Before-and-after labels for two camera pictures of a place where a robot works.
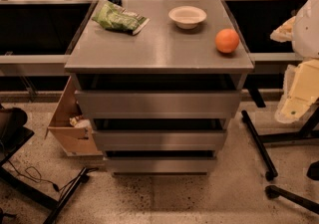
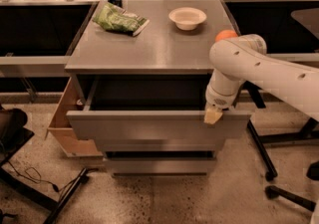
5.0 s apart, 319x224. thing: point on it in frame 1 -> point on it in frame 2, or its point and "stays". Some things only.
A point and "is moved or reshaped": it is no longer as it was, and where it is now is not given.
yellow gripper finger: [300, 86] -> [222, 93]
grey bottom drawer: [160, 166] stays
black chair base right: [273, 191] stays
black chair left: [14, 133] stays
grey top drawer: [160, 105] is moved or reshaped
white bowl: [187, 17] stays
